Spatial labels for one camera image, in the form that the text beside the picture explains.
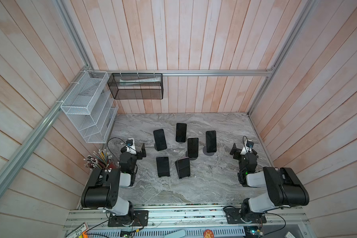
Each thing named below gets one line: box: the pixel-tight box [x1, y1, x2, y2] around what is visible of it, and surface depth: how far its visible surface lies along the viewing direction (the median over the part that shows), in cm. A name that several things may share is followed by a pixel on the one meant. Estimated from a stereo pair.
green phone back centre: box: [175, 122, 187, 143], surface depth 99 cm
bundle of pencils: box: [83, 148, 113, 170], surface depth 80 cm
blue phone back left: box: [153, 128, 168, 152], surface depth 96 cm
